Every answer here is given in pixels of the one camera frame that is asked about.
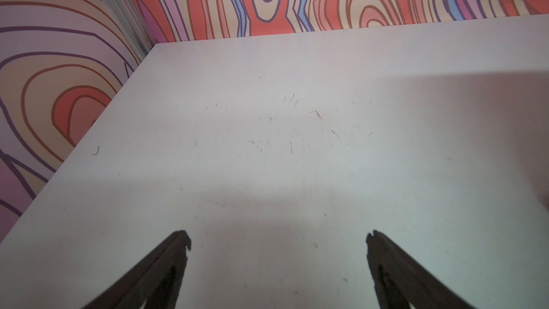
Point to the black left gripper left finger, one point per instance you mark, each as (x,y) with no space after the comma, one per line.
(154,282)

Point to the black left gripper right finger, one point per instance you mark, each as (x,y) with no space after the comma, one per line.
(401,282)

